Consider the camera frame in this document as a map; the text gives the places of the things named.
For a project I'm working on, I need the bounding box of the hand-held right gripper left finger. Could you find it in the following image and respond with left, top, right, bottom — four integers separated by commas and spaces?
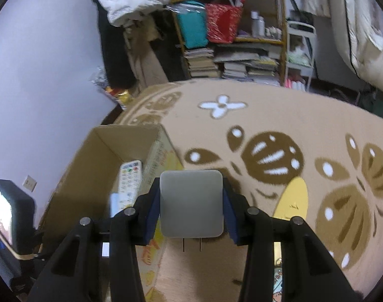
28, 176, 162, 302

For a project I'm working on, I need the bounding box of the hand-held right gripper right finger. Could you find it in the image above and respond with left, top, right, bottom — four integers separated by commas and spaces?
221, 178, 359, 302

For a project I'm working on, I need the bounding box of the grey square power adapter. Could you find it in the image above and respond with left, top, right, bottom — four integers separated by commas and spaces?
159, 170, 225, 252

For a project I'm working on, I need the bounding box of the brown cardboard box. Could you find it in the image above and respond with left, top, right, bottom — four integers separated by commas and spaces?
37, 124, 186, 302

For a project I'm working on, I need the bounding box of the remote control with coloured buttons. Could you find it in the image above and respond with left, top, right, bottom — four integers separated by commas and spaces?
117, 160, 142, 214

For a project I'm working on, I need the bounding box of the yellow banana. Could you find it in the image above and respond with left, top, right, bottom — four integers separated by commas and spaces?
272, 176, 309, 250

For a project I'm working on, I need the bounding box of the colourful printed mat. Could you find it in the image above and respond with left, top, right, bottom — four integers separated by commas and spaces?
272, 266, 288, 302

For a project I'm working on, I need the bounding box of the beige patterned carpet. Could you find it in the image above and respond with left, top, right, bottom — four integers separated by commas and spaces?
100, 80, 383, 302

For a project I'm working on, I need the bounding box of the crumpled snack bag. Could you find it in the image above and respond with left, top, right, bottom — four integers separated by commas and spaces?
90, 67, 138, 109

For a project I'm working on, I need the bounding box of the stack of papers and magazines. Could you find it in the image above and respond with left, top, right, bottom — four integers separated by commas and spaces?
213, 44, 282, 85

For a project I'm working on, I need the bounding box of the leaning cardboard sheet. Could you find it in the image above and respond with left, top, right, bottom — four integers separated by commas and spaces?
125, 25, 170, 87

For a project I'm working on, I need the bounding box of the stack of books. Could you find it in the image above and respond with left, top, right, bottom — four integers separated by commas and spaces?
183, 48, 220, 79

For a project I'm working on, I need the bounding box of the black hanging garment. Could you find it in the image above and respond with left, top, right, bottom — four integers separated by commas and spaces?
91, 0, 138, 89

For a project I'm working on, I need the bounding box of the wooden bookshelf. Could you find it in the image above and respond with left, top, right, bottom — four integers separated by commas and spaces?
163, 0, 288, 85

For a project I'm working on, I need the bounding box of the white metal cart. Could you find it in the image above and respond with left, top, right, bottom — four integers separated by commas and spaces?
286, 20, 317, 92

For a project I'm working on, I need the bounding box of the green round object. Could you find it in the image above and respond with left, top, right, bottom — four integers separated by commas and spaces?
360, 96, 383, 118

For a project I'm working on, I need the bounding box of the teal bag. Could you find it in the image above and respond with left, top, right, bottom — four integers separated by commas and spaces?
176, 2, 209, 49

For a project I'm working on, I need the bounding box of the red patterned bag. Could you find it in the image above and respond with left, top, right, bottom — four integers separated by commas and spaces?
206, 3, 244, 44

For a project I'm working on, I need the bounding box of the white bedding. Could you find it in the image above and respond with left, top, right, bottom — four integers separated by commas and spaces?
300, 0, 383, 99

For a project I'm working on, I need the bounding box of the beige wall socket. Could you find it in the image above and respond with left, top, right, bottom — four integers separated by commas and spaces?
24, 175, 38, 192

